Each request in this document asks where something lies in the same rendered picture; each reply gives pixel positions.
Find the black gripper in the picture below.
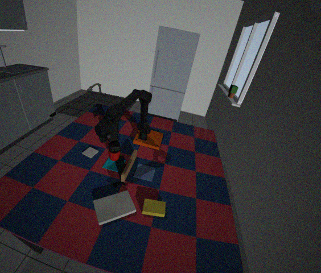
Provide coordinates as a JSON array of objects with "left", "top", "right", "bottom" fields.
[{"left": 108, "top": 130, "right": 121, "bottom": 151}]

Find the yellow flat box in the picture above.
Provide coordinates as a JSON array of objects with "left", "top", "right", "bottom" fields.
[{"left": 142, "top": 198, "right": 166, "bottom": 217}]

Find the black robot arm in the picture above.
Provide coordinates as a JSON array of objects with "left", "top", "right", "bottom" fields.
[{"left": 94, "top": 89, "right": 152, "bottom": 143}]

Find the red cup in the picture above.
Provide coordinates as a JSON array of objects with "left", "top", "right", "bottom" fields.
[{"left": 108, "top": 148, "right": 120, "bottom": 161}]

